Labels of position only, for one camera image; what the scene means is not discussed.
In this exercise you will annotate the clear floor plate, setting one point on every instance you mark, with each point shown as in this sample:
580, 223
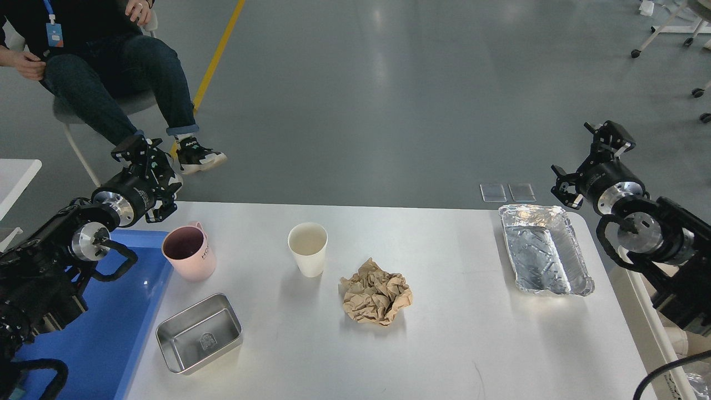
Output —
493, 193
522, 193

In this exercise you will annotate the white side table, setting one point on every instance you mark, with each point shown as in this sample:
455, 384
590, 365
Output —
16, 175

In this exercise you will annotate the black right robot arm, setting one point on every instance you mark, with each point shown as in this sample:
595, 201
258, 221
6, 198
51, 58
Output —
657, 238

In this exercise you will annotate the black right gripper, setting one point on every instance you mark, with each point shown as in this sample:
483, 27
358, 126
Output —
610, 186

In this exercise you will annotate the crumpled brown paper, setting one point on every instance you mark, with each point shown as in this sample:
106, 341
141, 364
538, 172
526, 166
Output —
372, 295

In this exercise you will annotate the blue plastic tray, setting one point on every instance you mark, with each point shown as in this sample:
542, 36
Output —
102, 347

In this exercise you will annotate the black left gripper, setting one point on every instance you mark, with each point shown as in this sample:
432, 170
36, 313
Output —
139, 191

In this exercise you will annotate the seated person in dark clothes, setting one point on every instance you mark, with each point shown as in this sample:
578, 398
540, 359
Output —
90, 53

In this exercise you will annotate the pink mug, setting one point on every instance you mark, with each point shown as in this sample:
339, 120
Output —
188, 251

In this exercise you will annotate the stainless steel rectangular container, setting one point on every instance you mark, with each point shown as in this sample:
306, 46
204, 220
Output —
199, 334

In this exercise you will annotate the aluminium foil tray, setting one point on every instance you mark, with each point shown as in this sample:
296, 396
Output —
544, 251

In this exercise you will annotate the clear floor plate right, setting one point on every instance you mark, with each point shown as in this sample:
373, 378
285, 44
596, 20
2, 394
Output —
522, 193

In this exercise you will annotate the clear floor plate left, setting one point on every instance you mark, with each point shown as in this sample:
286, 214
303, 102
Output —
493, 193

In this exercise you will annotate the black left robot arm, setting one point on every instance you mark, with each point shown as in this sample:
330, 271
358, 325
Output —
44, 278

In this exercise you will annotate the white paper cup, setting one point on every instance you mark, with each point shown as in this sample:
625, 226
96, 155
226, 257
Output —
308, 245

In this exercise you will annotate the grey chair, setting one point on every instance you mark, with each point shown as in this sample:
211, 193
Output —
130, 104

